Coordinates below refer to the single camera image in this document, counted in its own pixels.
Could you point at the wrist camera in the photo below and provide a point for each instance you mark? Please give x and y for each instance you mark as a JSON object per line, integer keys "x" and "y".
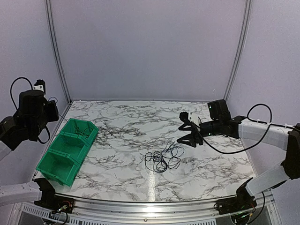
{"x": 39, "y": 85}
{"x": 190, "y": 117}

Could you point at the near green storage bin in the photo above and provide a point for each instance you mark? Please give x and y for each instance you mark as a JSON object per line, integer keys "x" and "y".
{"x": 58, "y": 167}

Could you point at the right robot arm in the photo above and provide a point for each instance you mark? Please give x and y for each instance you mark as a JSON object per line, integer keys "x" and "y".
{"x": 284, "y": 137}

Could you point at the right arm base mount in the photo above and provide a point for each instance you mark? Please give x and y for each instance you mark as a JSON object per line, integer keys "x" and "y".
{"x": 234, "y": 204}

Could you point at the front aluminium rail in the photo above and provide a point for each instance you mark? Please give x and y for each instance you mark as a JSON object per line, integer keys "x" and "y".
{"x": 203, "y": 212}

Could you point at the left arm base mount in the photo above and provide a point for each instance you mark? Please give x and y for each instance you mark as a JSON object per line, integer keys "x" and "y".
{"x": 50, "y": 200}

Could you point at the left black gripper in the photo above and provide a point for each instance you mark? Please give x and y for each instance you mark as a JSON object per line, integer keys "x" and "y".
{"x": 54, "y": 116}

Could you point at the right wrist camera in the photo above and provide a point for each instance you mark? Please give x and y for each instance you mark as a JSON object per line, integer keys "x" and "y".
{"x": 190, "y": 117}

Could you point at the middle green storage bin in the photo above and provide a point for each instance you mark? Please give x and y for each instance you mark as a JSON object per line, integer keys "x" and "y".
{"x": 72, "y": 146}

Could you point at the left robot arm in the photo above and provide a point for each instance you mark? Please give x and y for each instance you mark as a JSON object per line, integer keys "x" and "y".
{"x": 31, "y": 117}

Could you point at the green storage bin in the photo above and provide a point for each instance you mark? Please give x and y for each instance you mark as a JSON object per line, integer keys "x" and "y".
{"x": 72, "y": 146}
{"x": 58, "y": 167}
{"x": 81, "y": 129}

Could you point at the far green storage bin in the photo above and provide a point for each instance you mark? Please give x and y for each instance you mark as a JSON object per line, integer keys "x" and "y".
{"x": 81, "y": 129}

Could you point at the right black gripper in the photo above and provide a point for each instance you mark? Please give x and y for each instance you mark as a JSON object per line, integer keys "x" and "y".
{"x": 190, "y": 137}

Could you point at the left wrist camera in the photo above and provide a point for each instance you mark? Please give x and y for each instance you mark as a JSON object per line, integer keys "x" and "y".
{"x": 39, "y": 85}

